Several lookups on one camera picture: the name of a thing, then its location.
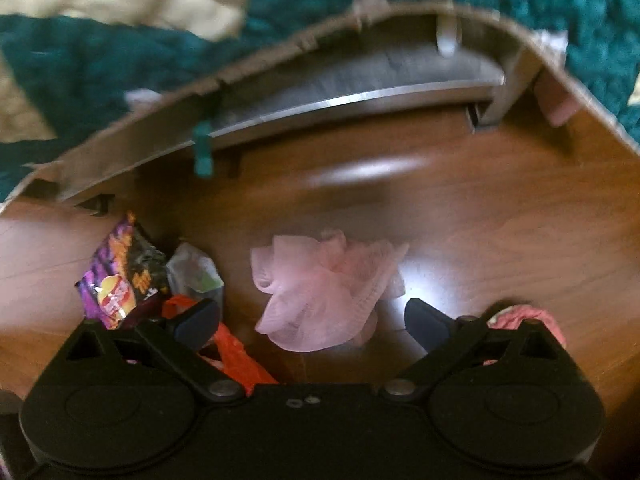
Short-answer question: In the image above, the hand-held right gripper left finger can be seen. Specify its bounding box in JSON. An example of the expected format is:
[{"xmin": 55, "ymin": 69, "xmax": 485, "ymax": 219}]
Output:
[{"xmin": 60, "ymin": 298, "xmax": 247, "ymax": 405}]

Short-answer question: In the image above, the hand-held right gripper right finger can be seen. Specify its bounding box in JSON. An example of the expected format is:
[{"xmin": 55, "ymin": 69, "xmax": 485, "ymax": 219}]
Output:
[{"xmin": 382, "ymin": 298, "xmax": 572, "ymax": 404}]

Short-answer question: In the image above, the clear plastic wrapper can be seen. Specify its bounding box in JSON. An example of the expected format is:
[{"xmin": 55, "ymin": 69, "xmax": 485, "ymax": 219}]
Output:
[{"xmin": 165, "ymin": 242, "xmax": 225, "ymax": 312}]

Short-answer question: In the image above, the orange plastic bag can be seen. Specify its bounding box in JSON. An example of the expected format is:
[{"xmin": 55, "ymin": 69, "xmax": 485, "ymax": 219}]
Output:
[{"xmin": 161, "ymin": 295, "xmax": 279, "ymax": 397}]

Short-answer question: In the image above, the purple flame snack packet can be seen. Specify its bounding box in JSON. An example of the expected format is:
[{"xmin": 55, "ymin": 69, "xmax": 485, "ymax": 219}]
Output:
[{"xmin": 74, "ymin": 211, "xmax": 169, "ymax": 331}]

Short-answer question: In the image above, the pink mesh pouf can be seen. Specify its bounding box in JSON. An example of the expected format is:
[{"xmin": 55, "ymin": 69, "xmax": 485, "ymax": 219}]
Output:
[{"xmin": 250, "ymin": 230, "xmax": 410, "ymax": 352}]

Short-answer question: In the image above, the teal zigzag quilt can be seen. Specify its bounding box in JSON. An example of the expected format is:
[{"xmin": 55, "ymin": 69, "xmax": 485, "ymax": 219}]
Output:
[{"xmin": 0, "ymin": 0, "xmax": 640, "ymax": 205}]

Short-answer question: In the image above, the green strap tag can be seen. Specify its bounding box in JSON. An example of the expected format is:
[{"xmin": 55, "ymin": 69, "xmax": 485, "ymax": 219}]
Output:
[{"xmin": 192, "ymin": 119, "xmax": 216, "ymax": 179}]

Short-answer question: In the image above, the low metal table frame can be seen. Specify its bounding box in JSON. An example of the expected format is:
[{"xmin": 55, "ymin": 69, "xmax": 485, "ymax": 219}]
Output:
[{"xmin": 65, "ymin": 12, "xmax": 546, "ymax": 213}]

